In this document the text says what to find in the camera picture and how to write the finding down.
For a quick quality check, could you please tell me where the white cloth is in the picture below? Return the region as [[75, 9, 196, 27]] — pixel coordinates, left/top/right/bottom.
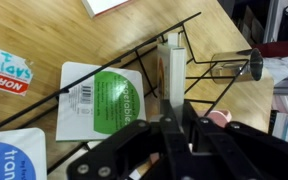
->
[[262, 53, 288, 88]]

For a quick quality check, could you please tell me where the stainless steel milk pitcher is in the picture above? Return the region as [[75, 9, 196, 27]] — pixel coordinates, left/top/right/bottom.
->
[[210, 48, 264, 84]]

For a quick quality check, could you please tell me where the flat green vegetables book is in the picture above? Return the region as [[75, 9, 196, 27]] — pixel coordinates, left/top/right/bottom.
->
[[55, 60, 147, 143]]

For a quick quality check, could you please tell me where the pink ceramic mug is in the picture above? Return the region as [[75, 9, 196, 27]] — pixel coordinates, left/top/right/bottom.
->
[[148, 109, 233, 129]]

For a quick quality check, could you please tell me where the maroon cloth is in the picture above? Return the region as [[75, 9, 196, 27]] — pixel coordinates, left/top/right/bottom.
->
[[250, 39, 288, 59]]

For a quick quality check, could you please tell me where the flat blue transport book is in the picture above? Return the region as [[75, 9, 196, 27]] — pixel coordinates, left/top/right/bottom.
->
[[0, 127, 48, 180]]

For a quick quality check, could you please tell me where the large white abc book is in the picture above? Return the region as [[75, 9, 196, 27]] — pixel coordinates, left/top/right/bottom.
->
[[81, 0, 132, 19]]

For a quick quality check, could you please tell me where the grey metal shelf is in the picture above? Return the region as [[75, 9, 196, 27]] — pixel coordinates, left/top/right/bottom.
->
[[217, 0, 288, 44]]

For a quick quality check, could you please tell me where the black wire tray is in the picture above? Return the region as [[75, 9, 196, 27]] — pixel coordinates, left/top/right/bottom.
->
[[0, 12, 252, 174]]

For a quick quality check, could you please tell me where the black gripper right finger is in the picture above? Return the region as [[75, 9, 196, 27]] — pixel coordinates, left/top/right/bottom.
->
[[183, 101, 288, 180]]

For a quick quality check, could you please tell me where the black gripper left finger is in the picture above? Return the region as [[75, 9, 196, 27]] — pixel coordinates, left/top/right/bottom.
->
[[66, 99, 193, 180]]

